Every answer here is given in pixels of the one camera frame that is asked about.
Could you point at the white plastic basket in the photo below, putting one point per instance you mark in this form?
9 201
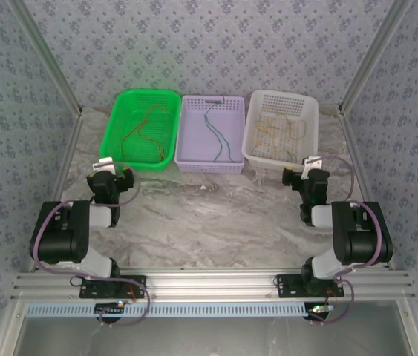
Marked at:
305 111

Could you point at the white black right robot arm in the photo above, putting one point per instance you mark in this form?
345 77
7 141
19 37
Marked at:
361 233

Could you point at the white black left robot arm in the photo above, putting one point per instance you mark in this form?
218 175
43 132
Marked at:
60 230

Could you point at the green plastic basket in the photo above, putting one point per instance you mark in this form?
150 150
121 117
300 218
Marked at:
114 141

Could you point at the purple plastic basket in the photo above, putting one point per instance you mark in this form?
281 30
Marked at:
194 144

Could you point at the black controller board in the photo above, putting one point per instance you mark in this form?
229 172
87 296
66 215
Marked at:
110 308
320 309

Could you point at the grey metal sheet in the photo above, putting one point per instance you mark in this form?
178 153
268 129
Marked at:
212 337

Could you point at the aluminium side rail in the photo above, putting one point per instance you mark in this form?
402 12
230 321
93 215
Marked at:
67 155
357 167

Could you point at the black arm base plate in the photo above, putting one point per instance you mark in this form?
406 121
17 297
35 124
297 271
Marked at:
290 285
134 287

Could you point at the aluminium mounting rail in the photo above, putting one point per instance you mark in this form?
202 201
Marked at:
212 283

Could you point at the aluminium upright post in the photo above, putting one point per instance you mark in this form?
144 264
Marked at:
45 55
375 55

